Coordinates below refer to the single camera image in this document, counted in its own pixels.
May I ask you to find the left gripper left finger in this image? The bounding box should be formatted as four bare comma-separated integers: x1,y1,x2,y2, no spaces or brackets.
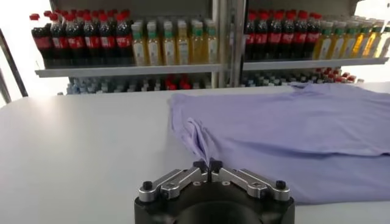
138,159,210,203

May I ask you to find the cola bottle red cap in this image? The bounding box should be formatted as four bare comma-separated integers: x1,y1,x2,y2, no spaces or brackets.
280,10,295,60
244,12,257,61
306,12,322,60
99,13,118,66
292,10,309,60
115,12,134,65
65,14,85,66
255,11,269,60
82,13,102,66
267,10,283,60
29,13,53,67
50,13,69,66

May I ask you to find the purple t-shirt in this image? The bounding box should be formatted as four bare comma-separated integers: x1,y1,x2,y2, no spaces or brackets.
167,81,390,205

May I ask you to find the grey metal shelf unit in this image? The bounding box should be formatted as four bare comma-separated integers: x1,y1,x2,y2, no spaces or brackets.
35,0,228,92
227,0,390,86

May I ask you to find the black slanted pole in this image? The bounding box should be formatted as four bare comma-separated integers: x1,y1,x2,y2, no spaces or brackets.
0,27,29,98

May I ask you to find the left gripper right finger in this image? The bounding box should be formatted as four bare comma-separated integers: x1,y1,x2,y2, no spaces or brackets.
209,158,291,203

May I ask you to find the grey window frame post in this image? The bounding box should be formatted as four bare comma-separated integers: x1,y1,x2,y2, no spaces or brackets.
0,68,12,105

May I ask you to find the yellow juice bottle green label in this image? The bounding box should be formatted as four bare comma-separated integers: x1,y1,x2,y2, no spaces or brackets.
352,20,371,59
204,19,219,65
375,26,390,58
191,20,205,65
162,21,178,66
364,20,384,58
330,21,346,60
313,21,333,60
146,23,163,66
341,20,358,59
176,20,191,66
131,23,147,67

